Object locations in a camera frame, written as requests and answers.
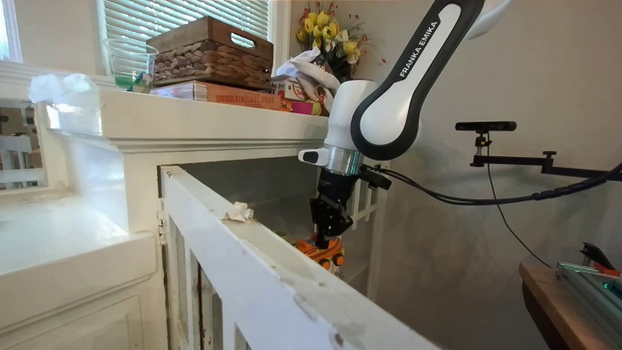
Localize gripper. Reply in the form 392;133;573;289
311;168;360;249

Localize orange toy car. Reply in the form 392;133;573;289
295;235;346;272

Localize white glass-paned cabinet door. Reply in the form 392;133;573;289
158;165;440;350
349;164;390;303

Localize white cabinet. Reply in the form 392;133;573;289
34;87;440;350

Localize crumpled white paper scrap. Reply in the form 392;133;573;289
223;201;255;223

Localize small white printed box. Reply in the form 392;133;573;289
269;75;308;102

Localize white cloth bag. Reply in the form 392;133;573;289
276;47;342;113

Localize orange board game box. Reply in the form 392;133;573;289
150;80;293;112

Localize yellow flower bouquet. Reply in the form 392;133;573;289
295;2;388;83

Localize wicker and wood basket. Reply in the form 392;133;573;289
147;16;275;91

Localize window blinds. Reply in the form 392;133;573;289
97;0;271;74

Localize clear plastic cup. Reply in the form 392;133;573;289
103;38;159;93

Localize black and orange clamp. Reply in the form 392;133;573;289
579;242;622;277

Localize crumpled white tissue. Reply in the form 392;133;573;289
28;73;99;105

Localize window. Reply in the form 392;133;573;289
0;0;23;63

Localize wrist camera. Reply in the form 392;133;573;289
359;165;392;191

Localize black cable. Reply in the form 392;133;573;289
485;145;553;268

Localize camera on mount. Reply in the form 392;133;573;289
455;121;622;182

